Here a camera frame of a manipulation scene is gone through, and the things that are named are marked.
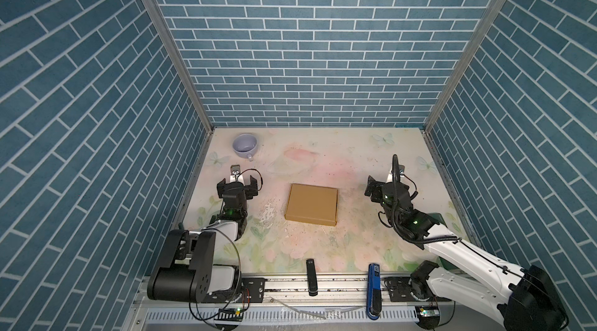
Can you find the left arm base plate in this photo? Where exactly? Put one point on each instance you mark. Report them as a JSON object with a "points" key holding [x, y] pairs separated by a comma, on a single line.
{"points": [[251, 290]]}

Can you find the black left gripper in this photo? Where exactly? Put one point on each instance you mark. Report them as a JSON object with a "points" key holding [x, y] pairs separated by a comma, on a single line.
{"points": [[250, 189]]}

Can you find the aluminium left corner post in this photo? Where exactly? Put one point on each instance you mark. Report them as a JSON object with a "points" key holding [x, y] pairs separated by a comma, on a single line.
{"points": [[156, 16]]}

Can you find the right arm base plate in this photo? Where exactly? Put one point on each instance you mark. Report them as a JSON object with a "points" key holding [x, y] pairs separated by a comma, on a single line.
{"points": [[403, 289]]}

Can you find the aluminium front rail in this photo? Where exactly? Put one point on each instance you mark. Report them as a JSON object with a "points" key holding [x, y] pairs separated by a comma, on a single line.
{"points": [[339, 305]]}

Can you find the black marker pen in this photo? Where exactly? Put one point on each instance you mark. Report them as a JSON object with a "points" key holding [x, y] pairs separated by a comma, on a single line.
{"points": [[311, 277]]}

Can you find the aluminium right corner post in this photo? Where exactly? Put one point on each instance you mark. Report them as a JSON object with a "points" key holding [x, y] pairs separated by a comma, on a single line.
{"points": [[487, 20]]}

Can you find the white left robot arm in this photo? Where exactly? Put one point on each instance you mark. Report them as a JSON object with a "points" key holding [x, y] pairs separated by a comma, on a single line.
{"points": [[185, 270]]}

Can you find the right controller board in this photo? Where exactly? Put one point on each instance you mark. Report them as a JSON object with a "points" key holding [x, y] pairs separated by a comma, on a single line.
{"points": [[426, 312]]}

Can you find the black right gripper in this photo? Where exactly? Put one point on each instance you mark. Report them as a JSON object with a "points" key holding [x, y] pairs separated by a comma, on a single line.
{"points": [[379, 188]]}

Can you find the green rectangular block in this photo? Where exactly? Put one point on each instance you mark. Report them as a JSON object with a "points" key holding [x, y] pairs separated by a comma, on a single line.
{"points": [[445, 263]]}

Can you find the lavender ceramic cup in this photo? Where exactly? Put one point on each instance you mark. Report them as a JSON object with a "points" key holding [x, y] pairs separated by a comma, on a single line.
{"points": [[245, 146]]}

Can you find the controller board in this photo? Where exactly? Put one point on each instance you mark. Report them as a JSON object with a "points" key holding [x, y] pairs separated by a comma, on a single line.
{"points": [[235, 315], [426, 312]]}

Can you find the brown cardboard box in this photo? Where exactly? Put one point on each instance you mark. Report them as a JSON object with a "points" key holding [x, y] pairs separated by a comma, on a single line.
{"points": [[316, 205]]}

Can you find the aluminium corner post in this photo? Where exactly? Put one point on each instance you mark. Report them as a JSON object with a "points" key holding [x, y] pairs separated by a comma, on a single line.
{"points": [[487, 20], [156, 16]]}

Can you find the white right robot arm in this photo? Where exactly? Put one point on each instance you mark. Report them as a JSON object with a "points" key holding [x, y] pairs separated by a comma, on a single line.
{"points": [[518, 298]]}

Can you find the left controller board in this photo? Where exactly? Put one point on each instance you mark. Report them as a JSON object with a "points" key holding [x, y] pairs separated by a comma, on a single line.
{"points": [[235, 315]]}

